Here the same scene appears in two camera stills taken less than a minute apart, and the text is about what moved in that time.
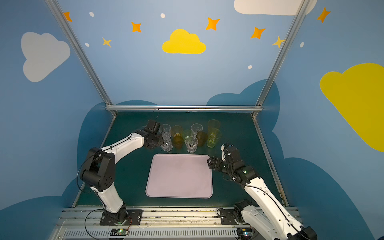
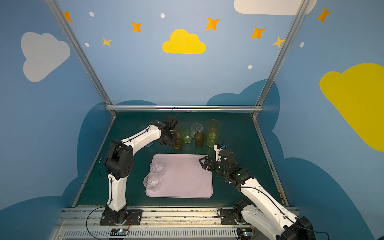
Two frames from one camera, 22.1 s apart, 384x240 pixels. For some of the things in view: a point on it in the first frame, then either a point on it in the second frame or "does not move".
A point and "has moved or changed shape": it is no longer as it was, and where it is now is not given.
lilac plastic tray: [180, 176] does not move
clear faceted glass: [167, 145] has moved or changed shape
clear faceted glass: [191, 143] -> [157, 167]
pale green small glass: [187, 133] does not move
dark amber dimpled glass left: [178, 142] does not move
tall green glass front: [213, 135] does not move
